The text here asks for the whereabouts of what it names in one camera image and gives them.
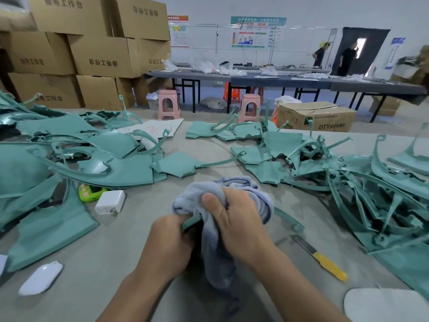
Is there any person's right hand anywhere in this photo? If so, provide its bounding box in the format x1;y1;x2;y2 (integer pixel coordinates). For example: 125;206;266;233
201;186;279;269

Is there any person's left hand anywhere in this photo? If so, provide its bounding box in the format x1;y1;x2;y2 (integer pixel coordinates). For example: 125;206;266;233
136;213;197;286

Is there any grey-blue wiping cloth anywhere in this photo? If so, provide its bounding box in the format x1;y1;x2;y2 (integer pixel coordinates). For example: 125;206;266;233
172;176;275;290

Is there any single green plastic part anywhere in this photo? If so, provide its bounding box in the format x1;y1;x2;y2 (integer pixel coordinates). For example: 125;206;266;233
181;206;305;234

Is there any yellow-handled deburring knife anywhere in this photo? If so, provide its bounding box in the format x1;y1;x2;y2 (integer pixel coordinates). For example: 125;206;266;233
290;234;349;282

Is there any pile of green plastic parts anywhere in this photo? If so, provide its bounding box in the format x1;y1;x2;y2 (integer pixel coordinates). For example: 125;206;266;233
0;90;429;299

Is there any brown cardboard box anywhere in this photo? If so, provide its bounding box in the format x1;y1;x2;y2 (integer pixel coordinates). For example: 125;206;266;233
277;101;358;133

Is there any stack of brown cardboard boxes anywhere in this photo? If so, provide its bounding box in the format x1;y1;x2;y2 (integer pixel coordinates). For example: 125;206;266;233
0;0;172;111

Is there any person's right forearm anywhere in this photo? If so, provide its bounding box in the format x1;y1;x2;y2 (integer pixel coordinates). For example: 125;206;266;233
248;248;349;322

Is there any white power adapter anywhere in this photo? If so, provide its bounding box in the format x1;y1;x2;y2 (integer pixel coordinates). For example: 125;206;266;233
94;190;127;216

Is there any green and yellow gadget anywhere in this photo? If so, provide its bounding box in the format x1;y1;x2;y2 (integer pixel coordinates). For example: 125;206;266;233
78;183;108;203

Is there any pink plastic stool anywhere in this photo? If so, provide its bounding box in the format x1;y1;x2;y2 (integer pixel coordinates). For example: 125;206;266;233
239;93;262;124
157;88;182;121

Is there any white paper sheet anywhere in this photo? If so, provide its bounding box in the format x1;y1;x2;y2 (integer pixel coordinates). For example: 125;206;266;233
114;118;185;140

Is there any white oval plastic piece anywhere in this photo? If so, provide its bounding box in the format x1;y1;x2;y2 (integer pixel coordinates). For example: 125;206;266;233
19;261;64;297

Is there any orange object under table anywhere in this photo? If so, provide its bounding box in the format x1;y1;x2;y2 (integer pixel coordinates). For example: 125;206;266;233
223;84;241;105

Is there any long grey work table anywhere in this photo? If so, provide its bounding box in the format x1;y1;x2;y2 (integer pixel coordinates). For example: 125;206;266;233
144;69;429;121

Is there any heap of clear plastic bags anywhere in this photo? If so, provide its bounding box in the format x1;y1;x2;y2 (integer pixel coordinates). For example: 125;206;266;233
161;58;249;78

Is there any white foam sheet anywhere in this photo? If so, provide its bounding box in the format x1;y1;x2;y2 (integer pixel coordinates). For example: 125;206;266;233
343;287;429;322

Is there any dark door with window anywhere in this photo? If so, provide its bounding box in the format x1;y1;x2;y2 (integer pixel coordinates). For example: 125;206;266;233
331;27;391;79

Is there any colourful wall poster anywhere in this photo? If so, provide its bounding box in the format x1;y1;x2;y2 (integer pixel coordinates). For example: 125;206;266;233
231;27;270;50

